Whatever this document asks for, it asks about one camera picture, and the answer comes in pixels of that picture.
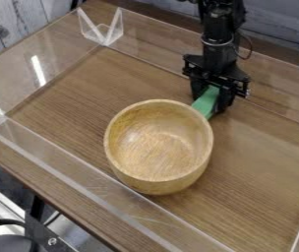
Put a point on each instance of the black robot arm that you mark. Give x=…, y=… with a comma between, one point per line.
x=222, y=17

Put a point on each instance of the grey metal bracket with screw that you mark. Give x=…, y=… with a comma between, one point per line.
x=45, y=240

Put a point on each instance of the black table leg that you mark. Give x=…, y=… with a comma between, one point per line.
x=37, y=208

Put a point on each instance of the green rectangular block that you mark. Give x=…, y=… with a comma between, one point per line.
x=206, y=102

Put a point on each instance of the clear acrylic tray wall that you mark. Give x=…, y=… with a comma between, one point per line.
x=63, y=87

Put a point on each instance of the brown wooden bowl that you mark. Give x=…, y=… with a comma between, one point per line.
x=158, y=144

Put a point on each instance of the clear acrylic corner bracket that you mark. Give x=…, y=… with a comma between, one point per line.
x=101, y=34

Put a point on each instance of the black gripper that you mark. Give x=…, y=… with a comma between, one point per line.
x=214, y=68

